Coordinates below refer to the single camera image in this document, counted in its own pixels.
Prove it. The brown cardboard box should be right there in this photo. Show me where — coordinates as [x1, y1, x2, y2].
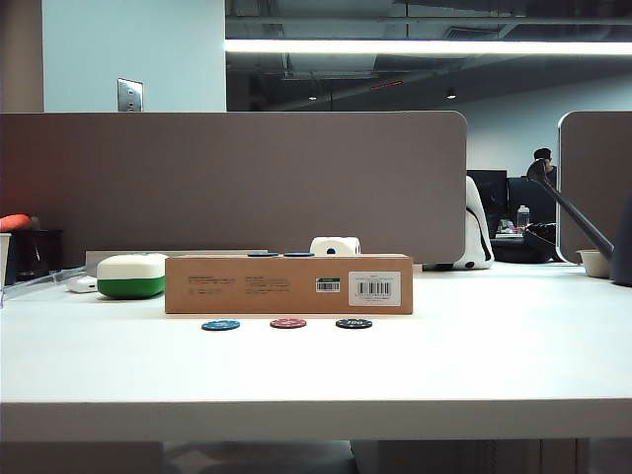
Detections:
[164, 253, 415, 316]

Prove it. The wide grey desk partition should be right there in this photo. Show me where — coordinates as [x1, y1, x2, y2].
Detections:
[0, 111, 469, 267]

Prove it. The white black penguin figure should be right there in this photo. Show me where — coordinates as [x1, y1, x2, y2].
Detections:
[423, 175, 496, 272]

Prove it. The black computer monitor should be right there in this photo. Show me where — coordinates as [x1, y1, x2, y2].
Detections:
[466, 169, 510, 239]
[507, 176, 560, 226]

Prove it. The green and white case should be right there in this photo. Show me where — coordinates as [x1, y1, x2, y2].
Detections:
[96, 252, 170, 300]

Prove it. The black bag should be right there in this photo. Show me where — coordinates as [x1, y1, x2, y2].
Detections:
[492, 222, 561, 265]

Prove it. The ceiling light strip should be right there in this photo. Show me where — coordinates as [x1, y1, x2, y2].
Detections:
[224, 38, 632, 56]

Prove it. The white earbuds case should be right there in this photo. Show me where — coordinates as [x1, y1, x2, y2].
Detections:
[66, 275, 100, 294]

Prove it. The seated person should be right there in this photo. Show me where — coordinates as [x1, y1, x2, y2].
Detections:
[525, 147, 560, 185]

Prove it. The black mesh pen holder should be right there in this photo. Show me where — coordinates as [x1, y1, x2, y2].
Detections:
[13, 228, 65, 285]

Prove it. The clear acrylic lid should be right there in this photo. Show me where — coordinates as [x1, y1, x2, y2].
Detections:
[0, 265, 88, 308]

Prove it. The white bowl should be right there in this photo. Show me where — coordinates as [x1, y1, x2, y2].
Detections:
[575, 248, 614, 279]

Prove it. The narrow grey desk partition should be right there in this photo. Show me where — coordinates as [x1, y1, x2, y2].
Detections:
[557, 110, 632, 266]

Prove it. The orange cloth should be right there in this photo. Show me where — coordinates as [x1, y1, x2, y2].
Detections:
[0, 213, 33, 233]

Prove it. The dark grey watering can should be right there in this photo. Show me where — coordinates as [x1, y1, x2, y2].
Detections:
[525, 159, 632, 288]

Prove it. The paper cup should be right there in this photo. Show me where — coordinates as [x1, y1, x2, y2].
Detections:
[0, 231, 13, 292]

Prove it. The white cable tray flap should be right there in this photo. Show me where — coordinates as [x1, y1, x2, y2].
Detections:
[84, 248, 271, 278]

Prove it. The metal wall plate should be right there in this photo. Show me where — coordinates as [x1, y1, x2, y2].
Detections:
[116, 77, 145, 114]

